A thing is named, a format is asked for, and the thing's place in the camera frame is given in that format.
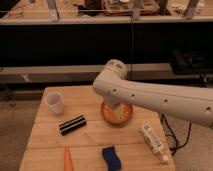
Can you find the black white-striped eraser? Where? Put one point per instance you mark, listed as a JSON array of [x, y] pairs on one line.
[[72, 125]]

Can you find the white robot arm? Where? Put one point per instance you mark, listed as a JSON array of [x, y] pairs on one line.
[[193, 104]]

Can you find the orange bowl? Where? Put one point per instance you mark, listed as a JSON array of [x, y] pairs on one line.
[[119, 115]]

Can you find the wooden table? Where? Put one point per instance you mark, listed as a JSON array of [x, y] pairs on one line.
[[45, 148]]

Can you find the clear plastic cup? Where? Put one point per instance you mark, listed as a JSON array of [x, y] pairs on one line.
[[54, 101]]

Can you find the white glue tube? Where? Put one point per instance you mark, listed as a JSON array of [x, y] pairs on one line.
[[154, 142]]

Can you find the blue sponge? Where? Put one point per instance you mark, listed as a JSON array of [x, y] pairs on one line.
[[111, 158]]

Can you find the orange carrot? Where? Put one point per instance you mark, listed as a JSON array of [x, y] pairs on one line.
[[67, 160]]

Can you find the grey metal shelf rail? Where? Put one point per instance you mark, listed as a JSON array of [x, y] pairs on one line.
[[79, 73]]

